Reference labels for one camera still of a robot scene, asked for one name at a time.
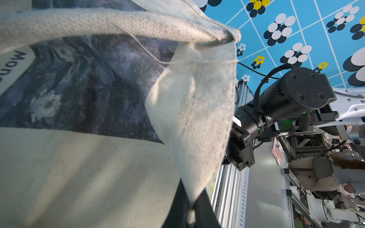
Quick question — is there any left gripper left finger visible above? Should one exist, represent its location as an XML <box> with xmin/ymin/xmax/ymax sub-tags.
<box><xmin>162</xmin><ymin>180</ymin><xmax>189</xmax><ymax>228</ymax></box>

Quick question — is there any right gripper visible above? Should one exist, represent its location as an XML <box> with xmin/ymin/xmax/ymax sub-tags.
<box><xmin>222</xmin><ymin>125</ymin><xmax>255</xmax><ymax>171</ymax></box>

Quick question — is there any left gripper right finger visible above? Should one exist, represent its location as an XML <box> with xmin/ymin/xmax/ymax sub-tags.
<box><xmin>194</xmin><ymin>189</ymin><xmax>221</xmax><ymax>228</ymax></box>

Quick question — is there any beige canvas tote bag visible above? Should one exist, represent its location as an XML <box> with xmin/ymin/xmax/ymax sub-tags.
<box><xmin>1</xmin><ymin>1</ymin><xmax>241</xmax><ymax>228</ymax></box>

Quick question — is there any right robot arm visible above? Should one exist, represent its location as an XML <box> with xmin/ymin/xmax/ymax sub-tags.
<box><xmin>222</xmin><ymin>63</ymin><xmax>365</xmax><ymax>170</ymax></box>

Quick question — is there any person in background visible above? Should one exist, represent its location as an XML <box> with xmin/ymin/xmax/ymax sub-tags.
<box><xmin>330</xmin><ymin>154</ymin><xmax>365</xmax><ymax>194</ymax></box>

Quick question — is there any aluminium frame rail base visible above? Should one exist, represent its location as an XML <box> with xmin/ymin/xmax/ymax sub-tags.
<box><xmin>210</xmin><ymin>81</ymin><xmax>254</xmax><ymax>228</ymax></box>

